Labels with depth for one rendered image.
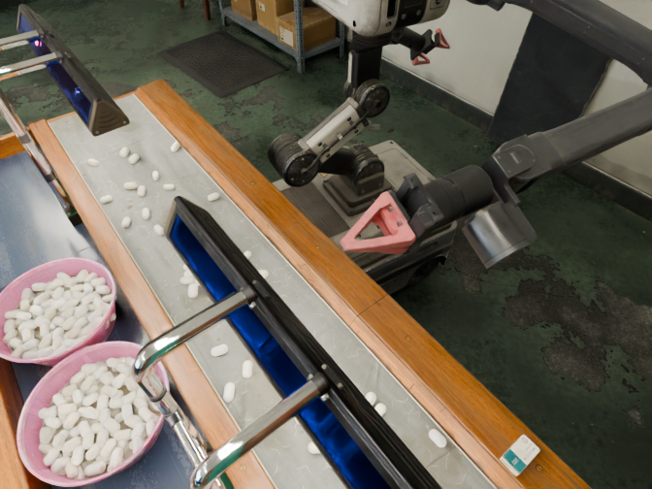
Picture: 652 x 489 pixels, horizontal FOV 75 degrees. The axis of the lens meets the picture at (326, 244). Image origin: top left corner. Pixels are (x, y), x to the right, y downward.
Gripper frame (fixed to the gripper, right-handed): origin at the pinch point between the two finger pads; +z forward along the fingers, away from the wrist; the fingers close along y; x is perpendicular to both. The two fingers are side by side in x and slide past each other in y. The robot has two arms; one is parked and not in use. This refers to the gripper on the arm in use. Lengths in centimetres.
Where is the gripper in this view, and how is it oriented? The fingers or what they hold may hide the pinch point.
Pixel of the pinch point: (348, 243)
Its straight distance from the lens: 48.8
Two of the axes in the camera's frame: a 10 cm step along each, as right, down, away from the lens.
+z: -8.6, 3.8, -3.3
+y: -1.8, 3.9, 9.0
